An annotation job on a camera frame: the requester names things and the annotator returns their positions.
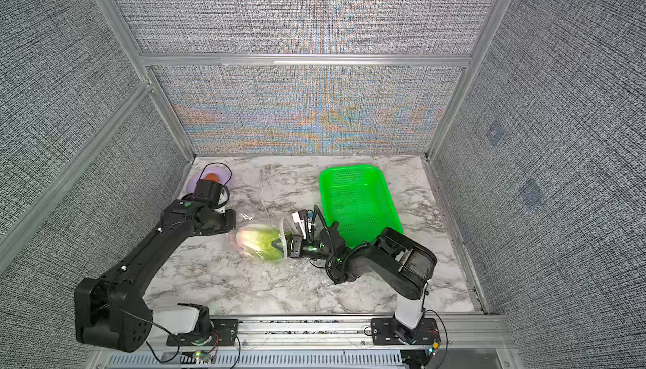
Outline green chinese cabbage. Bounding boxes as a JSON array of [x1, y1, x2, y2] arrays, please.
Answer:
[[235, 224, 284, 261]]

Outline clear zip-top bag pink dots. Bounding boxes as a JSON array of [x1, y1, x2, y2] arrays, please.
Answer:
[[227, 214, 297, 262]]

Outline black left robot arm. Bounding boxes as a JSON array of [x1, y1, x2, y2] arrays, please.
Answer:
[[74, 200, 237, 352]]

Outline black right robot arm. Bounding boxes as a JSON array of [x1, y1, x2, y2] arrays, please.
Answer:
[[271, 222, 437, 330]]

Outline orange croissant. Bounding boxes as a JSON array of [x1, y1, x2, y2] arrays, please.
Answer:
[[203, 172, 220, 183]]

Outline purple plate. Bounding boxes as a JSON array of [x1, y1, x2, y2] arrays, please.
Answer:
[[185, 165, 233, 194]]

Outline green plastic basket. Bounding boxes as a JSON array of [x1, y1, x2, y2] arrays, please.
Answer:
[[319, 165, 404, 248]]

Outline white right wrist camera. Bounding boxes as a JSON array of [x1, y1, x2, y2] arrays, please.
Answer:
[[292, 209, 313, 241]]

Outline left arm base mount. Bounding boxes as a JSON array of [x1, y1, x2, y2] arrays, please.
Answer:
[[160, 303, 240, 347]]

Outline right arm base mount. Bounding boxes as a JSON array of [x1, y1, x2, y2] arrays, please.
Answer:
[[369, 317, 442, 355]]

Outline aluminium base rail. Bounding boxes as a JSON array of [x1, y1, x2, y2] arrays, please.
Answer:
[[85, 313, 523, 368]]

